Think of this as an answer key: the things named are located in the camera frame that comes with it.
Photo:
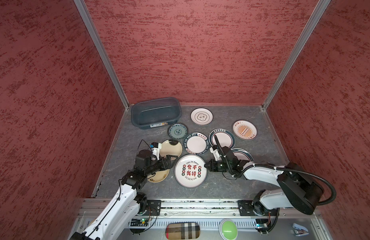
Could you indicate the plaid pouch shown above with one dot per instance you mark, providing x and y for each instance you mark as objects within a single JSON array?
[{"x": 182, "y": 231}]

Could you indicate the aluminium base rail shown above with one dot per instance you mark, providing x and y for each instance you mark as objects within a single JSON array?
[{"x": 208, "y": 213}]

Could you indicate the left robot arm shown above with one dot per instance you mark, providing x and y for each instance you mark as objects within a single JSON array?
[{"x": 128, "y": 201}]

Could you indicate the cream plate lower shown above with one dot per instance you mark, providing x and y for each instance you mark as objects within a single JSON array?
[{"x": 158, "y": 176}]

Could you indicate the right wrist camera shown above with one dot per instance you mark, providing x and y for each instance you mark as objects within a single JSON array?
[{"x": 215, "y": 151}]

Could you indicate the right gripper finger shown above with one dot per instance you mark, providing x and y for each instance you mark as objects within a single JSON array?
[
  {"x": 211, "y": 168},
  {"x": 211, "y": 162}
]

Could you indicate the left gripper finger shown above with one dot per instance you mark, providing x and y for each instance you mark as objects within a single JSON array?
[
  {"x": 168, "y": 165},
  {"x": 171, "y": 159}
]

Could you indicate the blue translucent plastic bin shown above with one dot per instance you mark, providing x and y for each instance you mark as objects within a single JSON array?
[{"x": 156, "y": 113}]

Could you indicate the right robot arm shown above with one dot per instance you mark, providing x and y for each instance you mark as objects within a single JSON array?
[{"x": 296, "y": 189}]

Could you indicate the left aluminium corner post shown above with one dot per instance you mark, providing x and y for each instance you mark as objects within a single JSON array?
[{"x": 90, "y": 26}]

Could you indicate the cream plate upper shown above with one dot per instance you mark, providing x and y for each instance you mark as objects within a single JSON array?
[{"x": 171, "y": 147}]

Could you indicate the white plate flower outline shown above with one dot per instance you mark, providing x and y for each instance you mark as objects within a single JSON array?
[{"x": 202, "y": 116}]

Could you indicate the white plate orange sunburst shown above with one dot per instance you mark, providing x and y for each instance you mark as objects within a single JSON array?
[{"x": 245, "y": 130}]

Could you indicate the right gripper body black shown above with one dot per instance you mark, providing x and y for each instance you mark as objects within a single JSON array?
[{"x": 223, "y": 166}]

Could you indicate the aluminium corner post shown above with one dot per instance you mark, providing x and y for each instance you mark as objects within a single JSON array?
[
  {"x": 90, "y": 26},
  {"x": 312, "y": 22}
]

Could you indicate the large white plate red characters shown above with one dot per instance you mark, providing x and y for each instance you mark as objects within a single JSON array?
[{"x": 190, "y": 171}]

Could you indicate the green rim plate steam logo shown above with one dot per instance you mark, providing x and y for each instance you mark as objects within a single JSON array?
[{"x": 242, "y": 154}]

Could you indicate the cream plate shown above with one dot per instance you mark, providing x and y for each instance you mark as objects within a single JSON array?
[
  {"x": 171, "y": 147},
  {"x": 158, "y": 176}
]

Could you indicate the small teal patterned plate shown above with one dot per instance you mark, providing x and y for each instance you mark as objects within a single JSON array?
[{"x": 177, "y": 131}]

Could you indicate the circuit board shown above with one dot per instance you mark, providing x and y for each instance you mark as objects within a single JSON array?
[
  {"x": 140, "y": 223},
  {"x": 263, "y": 224}
]

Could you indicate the white blue stapler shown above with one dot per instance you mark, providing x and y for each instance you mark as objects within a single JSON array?
[{"x": 299, "y": 230}]

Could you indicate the right circuit board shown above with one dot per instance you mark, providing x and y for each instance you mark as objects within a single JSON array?
[{"x": 263, "y": 224}]

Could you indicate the green round button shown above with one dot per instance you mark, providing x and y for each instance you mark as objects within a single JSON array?
[{"x": 228, "y": 230}]

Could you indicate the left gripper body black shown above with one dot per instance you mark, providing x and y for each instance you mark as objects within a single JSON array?
[{"x": 155, "y": 165}]

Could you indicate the left circuit board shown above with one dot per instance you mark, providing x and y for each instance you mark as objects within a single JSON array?
[{"x": 140, "y": 223}]

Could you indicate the white plate green HAO SHI rim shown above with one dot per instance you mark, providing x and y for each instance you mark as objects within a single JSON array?
[{"x": 196, "y": 144}]

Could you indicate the right aluminium corner post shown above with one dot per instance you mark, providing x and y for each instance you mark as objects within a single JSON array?
[{"x": 312, "y": 22}]

